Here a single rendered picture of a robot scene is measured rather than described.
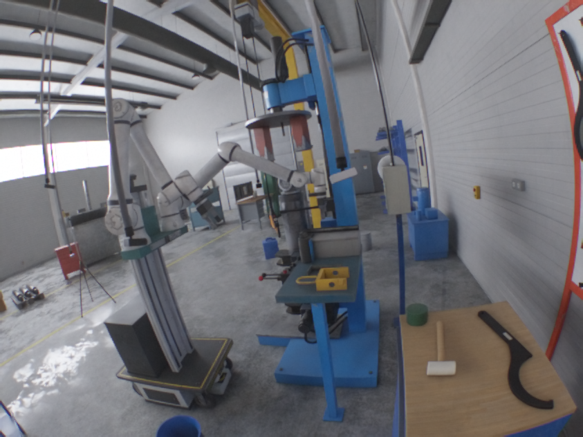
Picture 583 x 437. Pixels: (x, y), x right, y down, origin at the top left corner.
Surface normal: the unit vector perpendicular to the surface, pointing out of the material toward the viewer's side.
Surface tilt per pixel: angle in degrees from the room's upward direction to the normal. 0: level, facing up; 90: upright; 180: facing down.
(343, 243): 90
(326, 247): 90
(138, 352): 90
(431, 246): 90
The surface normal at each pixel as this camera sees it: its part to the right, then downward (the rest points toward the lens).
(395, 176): -0.29, 0.22
